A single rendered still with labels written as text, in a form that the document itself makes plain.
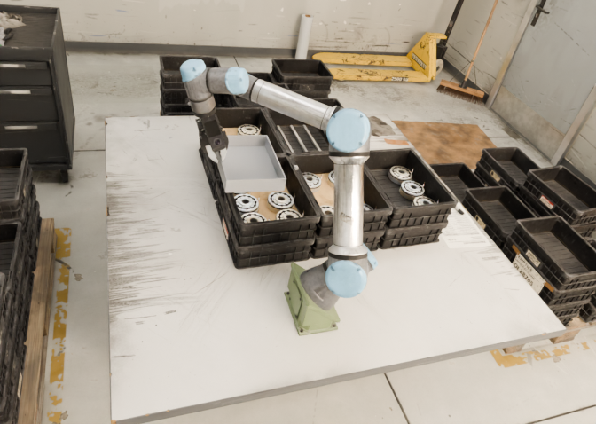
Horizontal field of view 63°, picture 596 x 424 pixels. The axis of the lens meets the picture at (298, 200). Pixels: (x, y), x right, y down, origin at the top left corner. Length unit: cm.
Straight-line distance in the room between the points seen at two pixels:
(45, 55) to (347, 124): 194
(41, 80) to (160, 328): 176
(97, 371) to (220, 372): 97
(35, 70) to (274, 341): 199
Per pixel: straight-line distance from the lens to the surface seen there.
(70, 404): 237
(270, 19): 519
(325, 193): 202
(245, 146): 183
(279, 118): 239
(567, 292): 267
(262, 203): 191
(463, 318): 193
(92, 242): 295
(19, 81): 302
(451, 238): 224
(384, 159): 224
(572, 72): 475
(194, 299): 172
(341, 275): 140
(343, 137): 134
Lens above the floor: 203
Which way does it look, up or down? 38 degrees down
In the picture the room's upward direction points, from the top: 12 degrees clockwise
